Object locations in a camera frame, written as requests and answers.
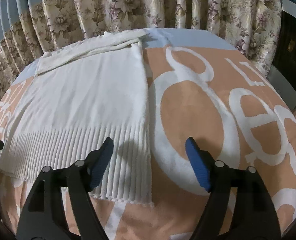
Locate orange white lettered blanket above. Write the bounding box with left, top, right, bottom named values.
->
left=0, top=28, right=296, bottom=240

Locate blue floral curtain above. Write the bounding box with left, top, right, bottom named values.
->
left=0, top=0, right=282, bottom=100

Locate white knit sweater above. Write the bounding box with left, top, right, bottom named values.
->
left=0, top=29, right=152, bottom=205

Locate black silver appliance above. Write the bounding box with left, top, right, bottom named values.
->
left=268, top=0, right=296, bottom=110

